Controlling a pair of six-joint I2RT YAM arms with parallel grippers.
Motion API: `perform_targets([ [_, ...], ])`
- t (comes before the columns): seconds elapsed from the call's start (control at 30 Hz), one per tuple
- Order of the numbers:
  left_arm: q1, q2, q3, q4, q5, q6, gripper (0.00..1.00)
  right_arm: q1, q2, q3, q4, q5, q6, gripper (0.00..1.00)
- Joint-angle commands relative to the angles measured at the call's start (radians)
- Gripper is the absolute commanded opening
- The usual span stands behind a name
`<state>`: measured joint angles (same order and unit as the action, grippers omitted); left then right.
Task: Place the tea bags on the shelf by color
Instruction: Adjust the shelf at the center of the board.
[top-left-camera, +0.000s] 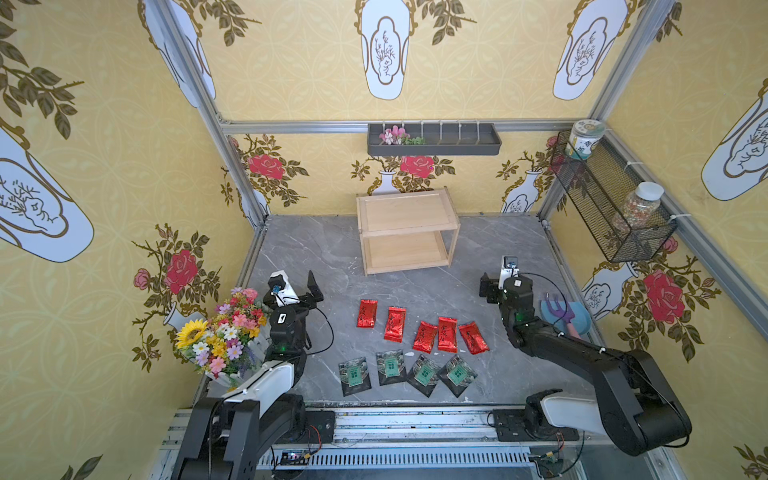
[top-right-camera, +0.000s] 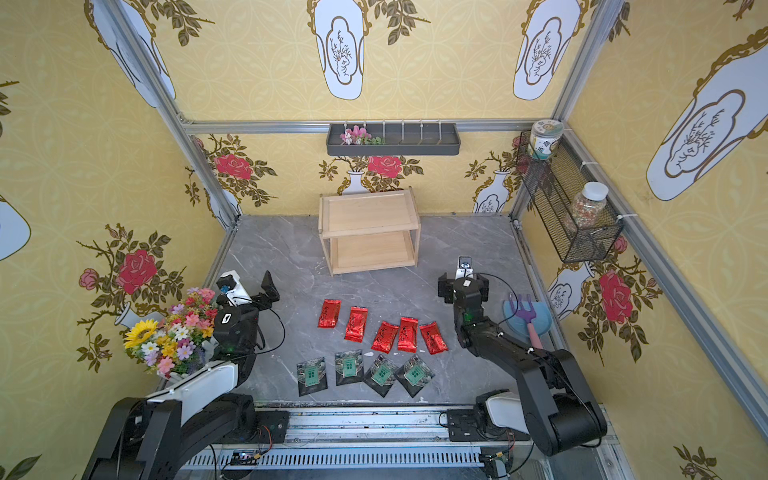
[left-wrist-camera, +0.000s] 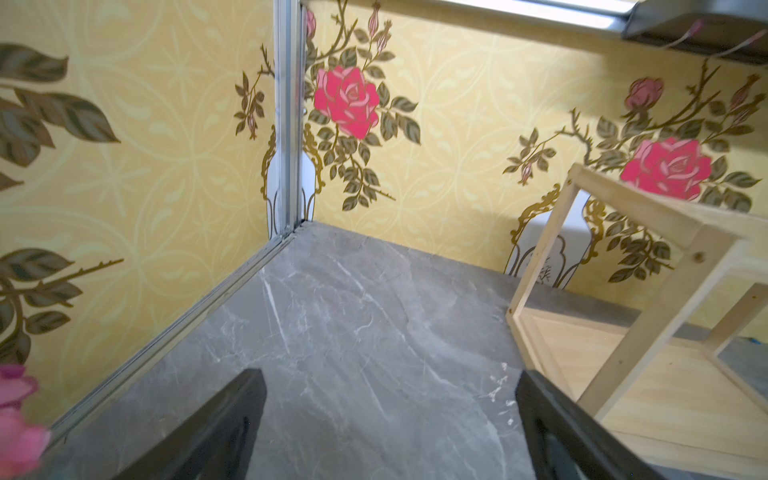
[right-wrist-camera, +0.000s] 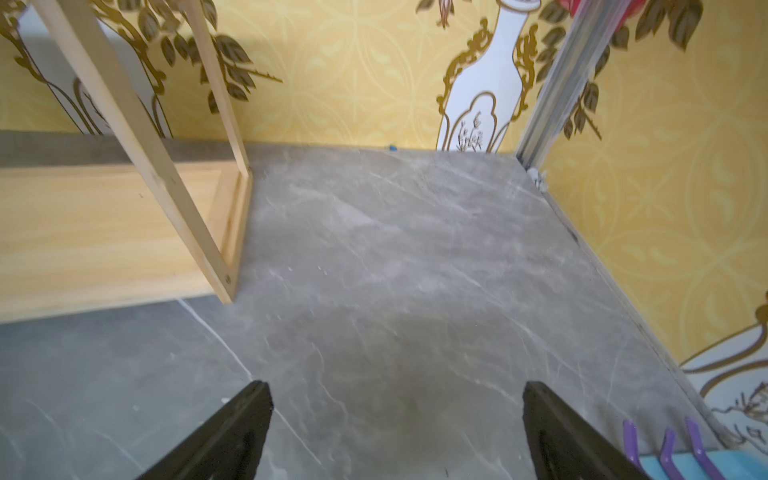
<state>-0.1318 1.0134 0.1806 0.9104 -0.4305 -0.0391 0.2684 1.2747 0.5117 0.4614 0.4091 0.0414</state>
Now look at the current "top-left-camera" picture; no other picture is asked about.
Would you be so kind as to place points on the red tea bag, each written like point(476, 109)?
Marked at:
point(367, 313)
point(394, 328)
point(447, 335)
point(473, 338)
point(425, 337)

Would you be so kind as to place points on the left small circuit board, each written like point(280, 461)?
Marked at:
point(294, 458)

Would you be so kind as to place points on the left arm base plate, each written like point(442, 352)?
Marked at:
point(311, 427)

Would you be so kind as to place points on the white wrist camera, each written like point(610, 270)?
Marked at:
point(281, 292)
point(509, 269)

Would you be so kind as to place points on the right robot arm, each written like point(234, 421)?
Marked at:
point(637, 407)

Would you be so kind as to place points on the purple pink garden fork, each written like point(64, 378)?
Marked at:
point(561, 309)

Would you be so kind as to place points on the small circuit board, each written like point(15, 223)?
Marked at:
point(294, 458)
point(547, 467)

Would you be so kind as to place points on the right small circuit board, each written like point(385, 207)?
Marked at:
point(547, 467)

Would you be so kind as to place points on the wooden two-tier shelf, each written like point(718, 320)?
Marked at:
point(407, 231)

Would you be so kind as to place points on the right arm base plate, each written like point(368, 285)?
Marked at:
point(512, 425)

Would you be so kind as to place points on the grey wall tray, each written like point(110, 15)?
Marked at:
point(442, 138)

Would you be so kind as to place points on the black wire wall basket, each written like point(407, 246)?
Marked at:
point(598, 187)

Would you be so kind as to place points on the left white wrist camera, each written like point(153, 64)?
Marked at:
point(281, 292)

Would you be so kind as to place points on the green tea bag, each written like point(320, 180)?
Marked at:
point(390, 366)
point(457, 375)
point(423, 375)
point(354, 376)

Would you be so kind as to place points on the white patterned jar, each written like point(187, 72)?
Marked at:
point(584, 136)

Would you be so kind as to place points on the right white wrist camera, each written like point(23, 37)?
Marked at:
point(509, 269)

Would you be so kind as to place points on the colourful flower bouquet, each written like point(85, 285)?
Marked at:
point(230, 345)

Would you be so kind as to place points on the clear jar white lid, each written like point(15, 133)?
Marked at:
point(638, 207)

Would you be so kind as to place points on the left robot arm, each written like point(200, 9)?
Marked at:
point(221, 440)

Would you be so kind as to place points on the small pink flowers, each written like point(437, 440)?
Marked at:
point(396, 135)

